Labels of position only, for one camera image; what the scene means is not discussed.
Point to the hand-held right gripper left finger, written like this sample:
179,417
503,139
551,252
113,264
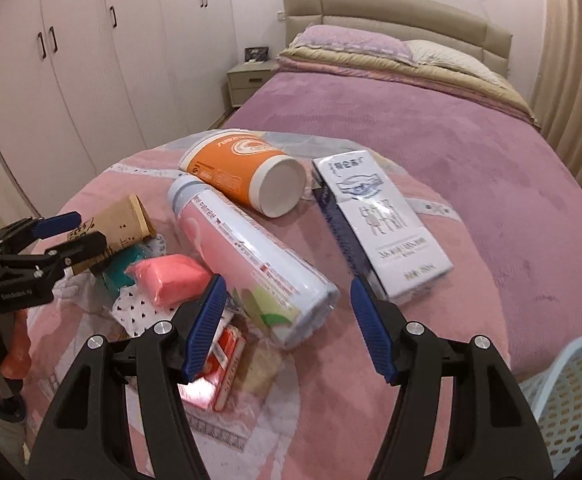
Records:
203,330

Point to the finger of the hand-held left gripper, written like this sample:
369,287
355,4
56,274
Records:
81,247
58,222

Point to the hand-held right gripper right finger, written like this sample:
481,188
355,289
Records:
371,330

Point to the red printed box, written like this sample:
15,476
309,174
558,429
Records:
226,355

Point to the teal packet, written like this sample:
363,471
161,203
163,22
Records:
121,270

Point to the brown paper box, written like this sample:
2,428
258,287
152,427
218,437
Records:
121,225

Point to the pink packet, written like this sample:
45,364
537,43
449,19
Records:
171,277

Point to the pink and white bottle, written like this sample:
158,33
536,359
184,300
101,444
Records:
251,260

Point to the white and blue carton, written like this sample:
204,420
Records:
386,220

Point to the orange paper cup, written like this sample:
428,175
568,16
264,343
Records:
231,160

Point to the light blue plastic basket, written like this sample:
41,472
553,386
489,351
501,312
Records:
571,400

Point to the person's left hand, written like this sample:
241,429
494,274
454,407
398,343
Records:
18,355

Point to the white dotted packet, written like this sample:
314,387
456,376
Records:
136,310

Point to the pink blanket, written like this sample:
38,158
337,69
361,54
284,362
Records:
321,410

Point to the white wardrobe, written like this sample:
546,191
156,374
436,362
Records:
96,60

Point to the bed with purple cover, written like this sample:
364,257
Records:
471,160

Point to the grey nightstand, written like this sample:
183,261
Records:
248,82

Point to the beige folded quilt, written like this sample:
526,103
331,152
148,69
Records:
491,95

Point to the white patterned pillow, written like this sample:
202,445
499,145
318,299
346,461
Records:
446,57

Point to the purple pillow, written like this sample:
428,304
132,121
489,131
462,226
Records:
351,45

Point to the beige padded headboard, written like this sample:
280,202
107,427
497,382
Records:
401,10

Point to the beige curtain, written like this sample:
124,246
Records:
571,70

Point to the dark photo frame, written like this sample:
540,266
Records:
256,54

